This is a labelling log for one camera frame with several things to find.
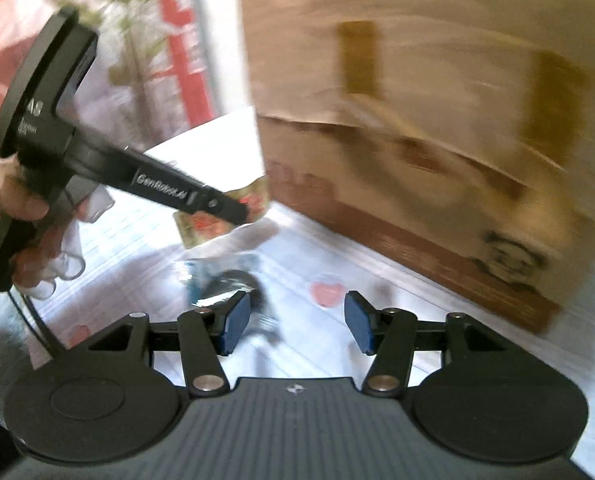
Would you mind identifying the gold snack pack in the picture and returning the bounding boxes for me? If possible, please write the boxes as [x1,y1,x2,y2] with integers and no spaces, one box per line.
[174,177,270,249]

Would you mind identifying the dark cookie clear pack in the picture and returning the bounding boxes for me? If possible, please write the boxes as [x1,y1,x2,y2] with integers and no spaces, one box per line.
[181,252,282,347]

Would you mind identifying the left hand gloved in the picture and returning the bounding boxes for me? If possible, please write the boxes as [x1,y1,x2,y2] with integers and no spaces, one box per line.
[0,156,114,292]

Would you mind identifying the plaid tablecloth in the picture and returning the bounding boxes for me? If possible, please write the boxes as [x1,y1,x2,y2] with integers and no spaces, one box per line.
[0,104,595,480]

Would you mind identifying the red white curtain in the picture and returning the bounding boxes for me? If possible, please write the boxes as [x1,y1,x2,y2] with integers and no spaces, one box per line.
[0,0,217,151]

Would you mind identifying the green bamboo plant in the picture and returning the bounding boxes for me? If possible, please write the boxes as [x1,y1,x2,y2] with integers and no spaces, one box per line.
[62,0,168,137]

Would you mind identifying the cardboard box with plastic liner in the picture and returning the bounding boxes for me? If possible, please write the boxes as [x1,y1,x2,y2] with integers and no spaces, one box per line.
[240,0,595,333]

